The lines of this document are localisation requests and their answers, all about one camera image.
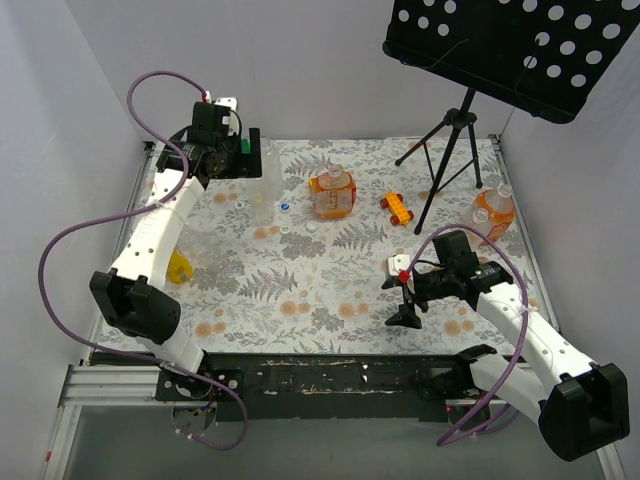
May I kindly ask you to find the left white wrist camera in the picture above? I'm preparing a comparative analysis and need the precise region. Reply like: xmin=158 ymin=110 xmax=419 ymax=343
xmin=202 ymin=91 xmax=241 ymax=135

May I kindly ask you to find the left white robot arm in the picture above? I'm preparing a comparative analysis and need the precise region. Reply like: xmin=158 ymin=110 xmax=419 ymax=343
xmin=90 ymin=97 xmax=262 ymax=400

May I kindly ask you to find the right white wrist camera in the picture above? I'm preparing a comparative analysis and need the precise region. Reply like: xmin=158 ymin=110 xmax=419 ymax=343
xmin=386 ymin=254 xmax=411 ymax=284

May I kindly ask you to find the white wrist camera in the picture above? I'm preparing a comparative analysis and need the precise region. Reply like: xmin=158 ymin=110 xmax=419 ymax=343
xmin=202 ymin=91 xmax=241 ymax=135
xmin=386 ymin=254 xmax=411 ymax=284

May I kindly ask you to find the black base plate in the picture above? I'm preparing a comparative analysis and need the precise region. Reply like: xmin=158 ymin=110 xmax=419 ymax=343
xmin=154 ymin=352 xmax=514 ymax=424

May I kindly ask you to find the orange toy car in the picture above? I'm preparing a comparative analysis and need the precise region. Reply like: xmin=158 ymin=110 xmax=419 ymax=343
xmin=380 ymin=191 xmax=414 ymax=226

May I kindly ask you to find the orange label tea bottle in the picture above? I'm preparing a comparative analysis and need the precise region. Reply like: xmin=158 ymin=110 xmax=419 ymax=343
xmin=309 ymin=165 xmax=357 ymax=219

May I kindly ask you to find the clear Pocari Sweat bottle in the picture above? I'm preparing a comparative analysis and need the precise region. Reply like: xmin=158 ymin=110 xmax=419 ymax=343
xmin=262 ymin=144 xmax=284 ymax=201

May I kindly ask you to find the yellow juice bottle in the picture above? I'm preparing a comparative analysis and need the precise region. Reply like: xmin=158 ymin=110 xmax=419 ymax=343
xmin=166 ymin=249 xmax=193 ymax=285

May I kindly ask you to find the clear ribbed plastic bottle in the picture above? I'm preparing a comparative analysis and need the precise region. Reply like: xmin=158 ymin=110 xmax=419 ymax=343
xmin=245 ymin=177 xmax=275 ymax=226

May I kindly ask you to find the black music stand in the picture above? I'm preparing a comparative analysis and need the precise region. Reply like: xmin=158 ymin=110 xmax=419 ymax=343
xmin=381 ymin=0 xmax=628 ymax=236

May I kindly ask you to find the clear bottle blue cap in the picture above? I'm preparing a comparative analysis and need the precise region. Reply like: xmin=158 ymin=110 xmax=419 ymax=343
xmin=178 ymin=228 xmax=237 ymax=278

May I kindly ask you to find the small clear bottle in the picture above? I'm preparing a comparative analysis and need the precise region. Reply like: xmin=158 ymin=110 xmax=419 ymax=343
xmin=464 ymin=206 xmax=492 ymax=235

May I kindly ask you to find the floral table mat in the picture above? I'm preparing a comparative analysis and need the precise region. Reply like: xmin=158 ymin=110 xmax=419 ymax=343
xmin=164 ymin=138 xmax=513 ymax=354

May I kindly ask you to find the orange soda bottle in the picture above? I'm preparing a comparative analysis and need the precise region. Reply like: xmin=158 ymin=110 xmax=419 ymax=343
xmin=473 ymin=184 xmax=515 ymax=242

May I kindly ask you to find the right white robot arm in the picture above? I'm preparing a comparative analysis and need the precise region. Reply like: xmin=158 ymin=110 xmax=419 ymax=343
xmin=383 ymin=229 xmax=630 ymax=461

